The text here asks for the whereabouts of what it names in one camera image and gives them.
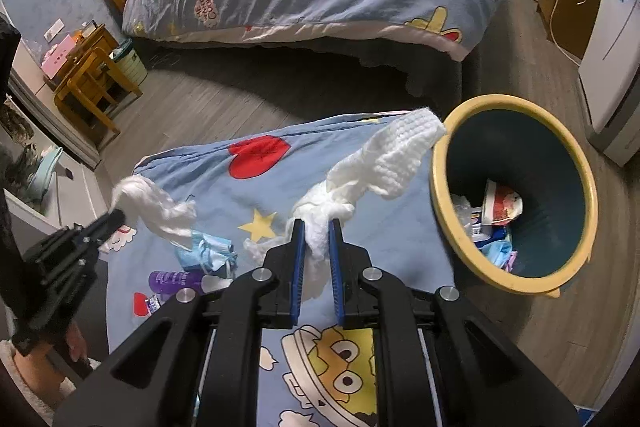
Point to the yellow rimmed trash bin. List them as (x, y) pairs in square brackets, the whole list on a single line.
[(540, 147)]

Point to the person's left hand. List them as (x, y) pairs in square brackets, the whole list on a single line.
[(77, 344)]

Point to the white tissue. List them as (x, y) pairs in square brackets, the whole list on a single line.
[(380, 157), (155, 207)]

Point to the pink wrapper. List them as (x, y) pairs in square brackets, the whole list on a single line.
[(510, 261)]

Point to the blue plastic packet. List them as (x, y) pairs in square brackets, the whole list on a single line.
[(487, 227)]

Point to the clear plastic wrap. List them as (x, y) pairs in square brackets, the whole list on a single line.
[(462, 217)]

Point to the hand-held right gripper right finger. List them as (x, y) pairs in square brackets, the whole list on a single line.
[(336, 274)]

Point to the printed blue blanket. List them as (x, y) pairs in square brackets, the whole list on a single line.
[(210, 187)]

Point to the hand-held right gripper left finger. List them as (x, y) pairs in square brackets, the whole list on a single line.
[(298, 272)]

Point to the person's left forearm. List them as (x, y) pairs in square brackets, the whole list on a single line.
[(30, 377)]

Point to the pink box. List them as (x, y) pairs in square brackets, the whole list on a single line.
[(56, 54)]

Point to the wooden side table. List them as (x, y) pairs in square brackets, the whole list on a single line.
[(90, 77)]

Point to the white cabinet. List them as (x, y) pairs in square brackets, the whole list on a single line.
[(65, 202)]

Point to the wooden nightstand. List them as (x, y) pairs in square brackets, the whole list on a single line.
[(565, 2)]

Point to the small white lidded bin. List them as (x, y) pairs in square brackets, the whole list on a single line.
[(130, 64)]

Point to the small blue white packet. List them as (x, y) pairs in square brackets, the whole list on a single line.
[(154, 303)]

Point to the printed paper cup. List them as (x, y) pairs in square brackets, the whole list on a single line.
[(502, 202)]

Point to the white air purifier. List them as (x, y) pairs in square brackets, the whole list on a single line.
[(612, 57)]

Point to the blue face mask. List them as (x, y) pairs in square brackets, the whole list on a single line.
[(207, 252), (496, 253)]

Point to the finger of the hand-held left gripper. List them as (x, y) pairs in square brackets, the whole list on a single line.
[(102, 237), (100, 221)]

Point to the purple plastic bottle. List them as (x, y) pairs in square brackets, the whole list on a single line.
[(175, 281)]

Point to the light blue basin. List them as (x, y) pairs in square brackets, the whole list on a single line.
[(42, 174)]

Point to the dark bed base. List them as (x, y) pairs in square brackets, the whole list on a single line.
[(350, 57)]

